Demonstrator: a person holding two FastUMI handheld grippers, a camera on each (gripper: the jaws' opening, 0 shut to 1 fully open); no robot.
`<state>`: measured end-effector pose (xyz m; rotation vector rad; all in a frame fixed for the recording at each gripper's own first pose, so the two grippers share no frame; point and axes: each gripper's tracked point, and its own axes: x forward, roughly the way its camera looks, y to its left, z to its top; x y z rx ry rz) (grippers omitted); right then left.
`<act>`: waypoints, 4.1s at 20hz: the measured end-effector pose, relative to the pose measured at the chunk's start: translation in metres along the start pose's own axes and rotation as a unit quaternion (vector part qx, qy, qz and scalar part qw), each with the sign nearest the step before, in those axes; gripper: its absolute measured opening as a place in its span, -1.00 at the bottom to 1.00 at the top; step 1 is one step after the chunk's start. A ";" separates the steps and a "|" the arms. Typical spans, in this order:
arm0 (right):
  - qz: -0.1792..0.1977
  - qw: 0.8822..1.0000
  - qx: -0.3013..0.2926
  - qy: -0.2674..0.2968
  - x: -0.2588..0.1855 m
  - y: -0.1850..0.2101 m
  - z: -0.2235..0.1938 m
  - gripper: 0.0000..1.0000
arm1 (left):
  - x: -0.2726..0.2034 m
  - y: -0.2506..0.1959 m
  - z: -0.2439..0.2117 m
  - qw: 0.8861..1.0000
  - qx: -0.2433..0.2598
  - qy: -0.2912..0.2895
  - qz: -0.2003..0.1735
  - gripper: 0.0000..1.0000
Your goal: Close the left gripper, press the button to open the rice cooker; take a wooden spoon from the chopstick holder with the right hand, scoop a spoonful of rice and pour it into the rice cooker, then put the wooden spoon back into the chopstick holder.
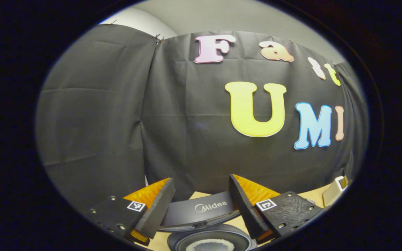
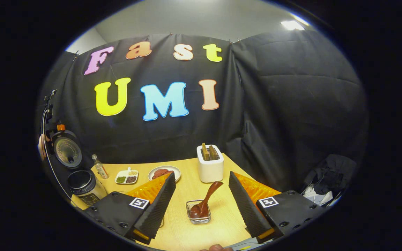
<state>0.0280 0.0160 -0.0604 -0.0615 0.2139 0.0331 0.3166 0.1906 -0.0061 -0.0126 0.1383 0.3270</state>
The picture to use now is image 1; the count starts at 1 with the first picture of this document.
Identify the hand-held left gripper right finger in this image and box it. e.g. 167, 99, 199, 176
229, 174, 323, 244

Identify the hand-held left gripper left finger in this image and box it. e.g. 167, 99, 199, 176
86, 178, 176, 246

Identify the dark grey rice cooker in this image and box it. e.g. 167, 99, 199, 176
159, 191, 257, 251

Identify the white rice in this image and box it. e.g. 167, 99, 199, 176
186, 238, 235, 251

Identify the white utensil holder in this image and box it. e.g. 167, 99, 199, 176
322, 175, 349, 207

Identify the black backdrop cloth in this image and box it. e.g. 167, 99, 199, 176
35, 24, 367, 211

